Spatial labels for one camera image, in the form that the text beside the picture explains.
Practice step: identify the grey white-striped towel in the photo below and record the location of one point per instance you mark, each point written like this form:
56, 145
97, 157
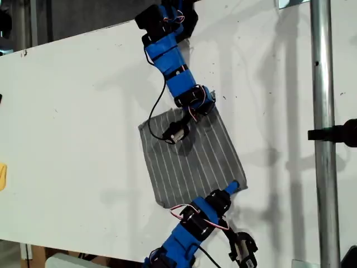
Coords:
189, 167

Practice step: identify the white box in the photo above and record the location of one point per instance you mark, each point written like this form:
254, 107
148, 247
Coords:
67, 262

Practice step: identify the wooden board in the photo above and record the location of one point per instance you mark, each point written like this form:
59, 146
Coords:
39, 255

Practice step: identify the black background object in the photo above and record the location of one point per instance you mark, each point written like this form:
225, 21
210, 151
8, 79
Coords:
5, 19

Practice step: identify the yellow object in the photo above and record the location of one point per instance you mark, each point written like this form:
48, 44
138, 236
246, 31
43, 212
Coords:
2, 176

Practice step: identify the short black camera stalk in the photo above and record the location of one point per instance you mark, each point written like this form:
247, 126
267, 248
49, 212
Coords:
186, 120
229, 230

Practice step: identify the black camera box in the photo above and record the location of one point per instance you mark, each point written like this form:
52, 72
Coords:
242, 248
174, 131

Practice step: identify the steel post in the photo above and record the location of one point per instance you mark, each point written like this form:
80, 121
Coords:
323, 83

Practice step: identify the black post clamp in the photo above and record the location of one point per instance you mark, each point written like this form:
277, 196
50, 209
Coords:
351, 258
343, 133

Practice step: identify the metal corner bracket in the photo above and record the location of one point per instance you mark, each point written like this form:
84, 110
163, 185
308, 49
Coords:
287, 3

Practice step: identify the light vertical frame bar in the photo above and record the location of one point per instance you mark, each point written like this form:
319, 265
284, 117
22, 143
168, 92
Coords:
33, 22

